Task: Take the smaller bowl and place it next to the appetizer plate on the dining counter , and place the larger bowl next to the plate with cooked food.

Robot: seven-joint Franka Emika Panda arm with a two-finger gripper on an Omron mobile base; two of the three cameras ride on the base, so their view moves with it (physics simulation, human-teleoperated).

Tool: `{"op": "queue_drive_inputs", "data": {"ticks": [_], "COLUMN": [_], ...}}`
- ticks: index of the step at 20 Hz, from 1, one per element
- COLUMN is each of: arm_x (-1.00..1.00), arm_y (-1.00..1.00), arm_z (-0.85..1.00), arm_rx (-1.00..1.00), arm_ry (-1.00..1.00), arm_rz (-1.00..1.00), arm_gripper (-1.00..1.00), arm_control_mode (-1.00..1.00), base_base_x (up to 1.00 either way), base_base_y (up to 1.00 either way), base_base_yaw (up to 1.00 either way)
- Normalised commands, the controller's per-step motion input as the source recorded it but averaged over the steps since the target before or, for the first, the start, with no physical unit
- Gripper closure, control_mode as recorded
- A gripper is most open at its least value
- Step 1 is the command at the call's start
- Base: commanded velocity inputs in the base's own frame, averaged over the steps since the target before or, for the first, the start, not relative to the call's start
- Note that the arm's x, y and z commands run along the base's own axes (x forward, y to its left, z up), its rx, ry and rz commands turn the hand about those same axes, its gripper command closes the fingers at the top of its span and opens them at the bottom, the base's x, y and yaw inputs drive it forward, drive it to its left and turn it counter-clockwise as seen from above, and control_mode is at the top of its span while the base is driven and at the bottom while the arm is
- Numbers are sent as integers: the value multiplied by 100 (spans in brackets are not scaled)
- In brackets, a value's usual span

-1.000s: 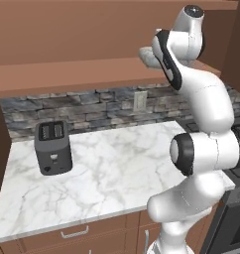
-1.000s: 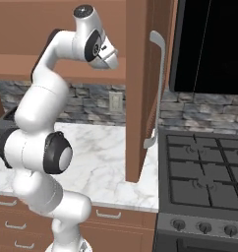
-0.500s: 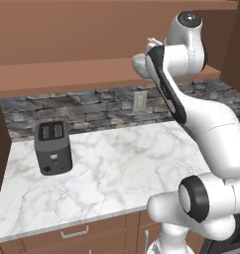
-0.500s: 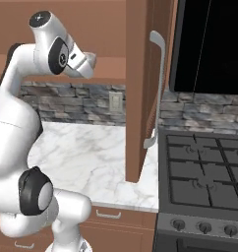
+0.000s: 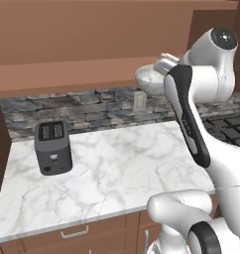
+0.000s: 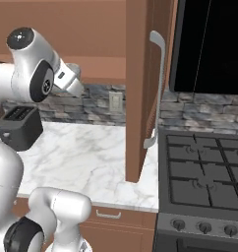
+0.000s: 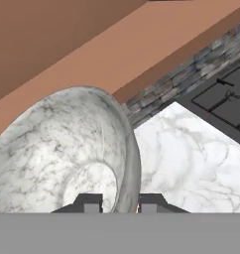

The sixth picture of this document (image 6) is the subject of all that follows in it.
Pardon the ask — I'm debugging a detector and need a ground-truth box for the black toaster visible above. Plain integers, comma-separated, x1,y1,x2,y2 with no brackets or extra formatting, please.
0,104,44,153

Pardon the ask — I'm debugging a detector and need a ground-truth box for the brown upper wall cupboard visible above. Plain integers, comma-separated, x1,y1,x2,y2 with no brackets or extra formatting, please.
0,0,127,85

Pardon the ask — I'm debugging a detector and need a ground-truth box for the black extractor hood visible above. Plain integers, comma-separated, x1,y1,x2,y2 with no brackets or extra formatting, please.
169,0,238,96

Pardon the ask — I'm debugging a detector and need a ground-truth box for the grey drawer handle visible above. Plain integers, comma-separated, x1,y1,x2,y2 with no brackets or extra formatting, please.
94,209,123,221

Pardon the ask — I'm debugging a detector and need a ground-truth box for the brown drawer front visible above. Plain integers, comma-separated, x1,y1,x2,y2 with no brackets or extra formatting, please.
81,204,158,231

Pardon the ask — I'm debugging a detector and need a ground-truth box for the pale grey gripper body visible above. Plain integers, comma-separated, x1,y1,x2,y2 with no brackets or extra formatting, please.
63,62,86,98

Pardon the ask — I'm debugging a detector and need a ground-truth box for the grey cupboard door handle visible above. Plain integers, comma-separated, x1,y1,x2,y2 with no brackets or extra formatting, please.
143,30,167,150

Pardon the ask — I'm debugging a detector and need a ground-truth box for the dark stove knob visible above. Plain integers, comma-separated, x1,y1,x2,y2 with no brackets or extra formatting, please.
172,219,187,232
198,220,212,234
223,224,238,237

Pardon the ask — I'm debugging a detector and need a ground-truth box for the brown lower cupboard door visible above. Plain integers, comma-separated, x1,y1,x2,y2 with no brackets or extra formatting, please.
79,224,156,252

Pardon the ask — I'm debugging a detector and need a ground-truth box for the brown open cupboard door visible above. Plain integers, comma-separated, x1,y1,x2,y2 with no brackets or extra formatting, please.
125,0,179,184

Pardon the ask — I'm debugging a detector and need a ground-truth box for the dark grey gas stove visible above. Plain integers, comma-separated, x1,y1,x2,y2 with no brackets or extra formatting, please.
151,125,238,252

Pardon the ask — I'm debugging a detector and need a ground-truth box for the grey wall socket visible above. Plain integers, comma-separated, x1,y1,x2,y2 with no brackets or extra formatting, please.
108,91,124,113

